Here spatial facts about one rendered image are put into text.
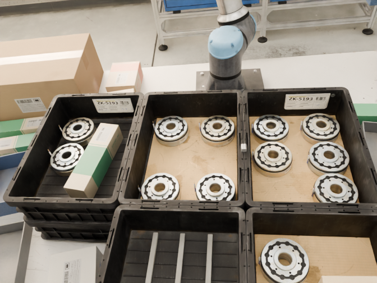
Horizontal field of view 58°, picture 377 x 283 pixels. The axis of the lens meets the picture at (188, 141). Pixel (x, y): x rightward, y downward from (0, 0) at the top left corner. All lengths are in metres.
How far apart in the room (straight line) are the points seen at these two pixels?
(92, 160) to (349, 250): 0.69
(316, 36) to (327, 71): 1.55
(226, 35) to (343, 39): 1.95
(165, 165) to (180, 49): 2.03
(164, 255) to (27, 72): 0.87
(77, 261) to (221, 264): 0.37
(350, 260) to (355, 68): 0.89
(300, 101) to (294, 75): 0.41
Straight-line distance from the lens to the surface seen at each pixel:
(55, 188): 1.05
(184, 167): 0.97
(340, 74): 1.51
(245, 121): 0.94
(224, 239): 0.85
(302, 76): 1.47
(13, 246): 1.17
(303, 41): 2.98
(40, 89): 1.35
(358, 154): 0.95
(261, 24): 2.87
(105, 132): 1.04
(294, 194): 0.93
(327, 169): 0.95
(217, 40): 1.17
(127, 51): 3.03
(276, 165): 0.94
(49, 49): 1.49
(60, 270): 0.96
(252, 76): 1.39
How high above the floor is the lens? 1.60
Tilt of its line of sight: 48 degrees down
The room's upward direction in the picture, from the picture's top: 9 degrees counter-clockwise
